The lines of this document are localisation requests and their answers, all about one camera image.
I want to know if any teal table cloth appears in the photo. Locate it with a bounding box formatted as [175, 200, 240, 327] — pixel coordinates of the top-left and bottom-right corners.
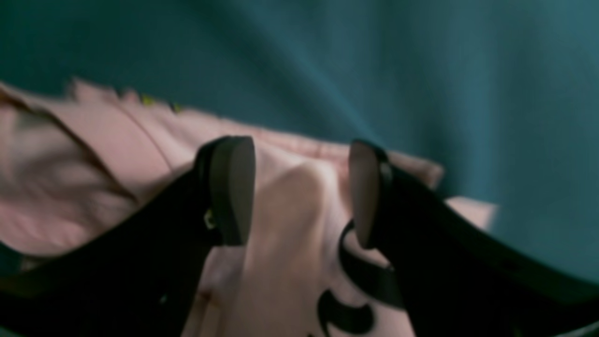
[1, 0, 599, 281]

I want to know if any pink T-shirt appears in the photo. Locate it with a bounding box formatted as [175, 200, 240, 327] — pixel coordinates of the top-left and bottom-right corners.
[0, 77, 499, 337]

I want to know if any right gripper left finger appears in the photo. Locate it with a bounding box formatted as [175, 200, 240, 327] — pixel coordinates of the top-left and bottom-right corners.
[0, 136, 256, 337]

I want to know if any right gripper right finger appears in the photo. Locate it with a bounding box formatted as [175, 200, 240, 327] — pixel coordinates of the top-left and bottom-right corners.
[349, 140, 599, 337]

